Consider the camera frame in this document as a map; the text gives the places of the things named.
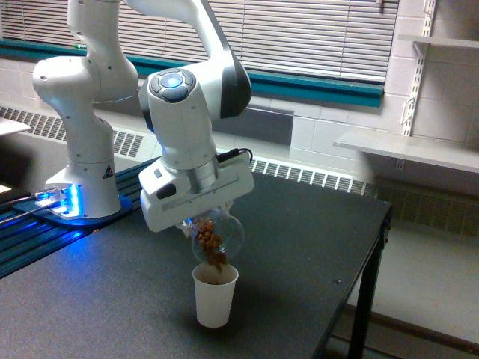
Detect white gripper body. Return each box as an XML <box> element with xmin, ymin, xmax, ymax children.
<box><xmin>138</xmin><ymin>152</ymin><xmax>254</xmax><ymax>232</ymax></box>

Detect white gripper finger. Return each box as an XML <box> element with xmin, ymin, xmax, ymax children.
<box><xmin>213</xmin><ymin>200</ymin><xmax>234</xmax><ymax>218</ymax></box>
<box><xmin>177</xmin><ymin>219</ymin><xmax>197</xmax><ymax>238</ymax></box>

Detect brown nuts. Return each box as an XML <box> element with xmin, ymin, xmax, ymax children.
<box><xmin>193</xmin><ymin>218</ymin><xmax>228</xmax><ymax>285</ymax></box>

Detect clear plastic cup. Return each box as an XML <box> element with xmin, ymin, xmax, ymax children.
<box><xmin>190</xmin><ymin>209</ymin><xmax>245</xmax><ymax>266</ymax></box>

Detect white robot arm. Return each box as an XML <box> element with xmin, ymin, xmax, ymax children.
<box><xmin>33</xmin><ymin>1</ymin><xmax>254</xmax><ymax>232</ymax></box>

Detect white paper cup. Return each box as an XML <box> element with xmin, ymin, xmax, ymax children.
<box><xmin>192</xmin><ymin>263</ymin><xmax>239</xmax><ymax>328</ymax></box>

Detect teal window sill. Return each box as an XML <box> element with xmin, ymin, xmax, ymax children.
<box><xmin>1</xmin><ymin>39</ymin><xmax>384</xmax><ymax>108</ymax></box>

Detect white board at left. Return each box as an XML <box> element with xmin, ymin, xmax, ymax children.
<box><xmin>0</xmin><ymin>118</ymin><xmax>31</xmax><ymax>136</ymax></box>

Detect black table leg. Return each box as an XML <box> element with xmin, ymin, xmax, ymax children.
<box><xmin>348</xmin><ymin>209</ymin><xmax>392</xmax><ymax>358</ymax></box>

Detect window blinds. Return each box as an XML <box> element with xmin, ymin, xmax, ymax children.
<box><xmin>0</xmin><ymin>0</ymin><xmax>400</xmax><ymax>84</ymax></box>

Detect white baseboard radiator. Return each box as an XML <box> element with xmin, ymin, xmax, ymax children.
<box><xmin>1</xmin><ymin>105</ymin><xmax>478</xmax><ymax>237</ymax></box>

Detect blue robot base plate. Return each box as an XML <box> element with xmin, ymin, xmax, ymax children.
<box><xmin>32</xmin><ymin>195</ymin><xmax>133</xmax><ymax>229</ymax></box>

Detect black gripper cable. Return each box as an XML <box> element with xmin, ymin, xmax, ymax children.
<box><xmin>217</xmin><ymin>147</ymin><xmax>254</xmax><ymax>169</ymax></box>

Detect grey cable at base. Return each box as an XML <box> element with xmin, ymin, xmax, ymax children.
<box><xmin>0</xmin><ymin>206</ymin><xmax>46</xmax><ymax>225</ymax></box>

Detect black cable at base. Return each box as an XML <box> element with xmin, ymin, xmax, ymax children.
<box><xmin>0</xmin><ymin>193</ymin><xmax>37</xmax><ymax>206</ymax></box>

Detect black slotted aluminium rail base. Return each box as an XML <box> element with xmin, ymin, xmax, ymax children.
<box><xmin>1</xmin><ymin>159</ymin><xmax>154</xmax><ymax>278</ymax></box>

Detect lower white wall shelf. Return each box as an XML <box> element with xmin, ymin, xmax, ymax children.
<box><xmin>333</xmin><ymin>129</ymin><xmax>479</xmax><ymax>174</ymax></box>

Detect white wall shelf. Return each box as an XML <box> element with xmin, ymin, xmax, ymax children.
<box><xmin>398</xmin><ymin>34</ymin><xmax>479</xmax><ymax>49</ymax></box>
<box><xmin>333</xmin><ymin>129</ymin><xmax>479</xmax><ymax>174</ymax></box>

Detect upper white wall shelf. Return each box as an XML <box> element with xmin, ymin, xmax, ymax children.
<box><xmin>398</xmin><ymin>34</ymin><xmax>479</xmax><ymax>49</ymax></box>

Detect white shelf rail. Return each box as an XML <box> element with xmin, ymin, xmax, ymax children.
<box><xmin>400</xmin><ymin>0</ymin><xmax>436</xmax><ymax>137</ymax></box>

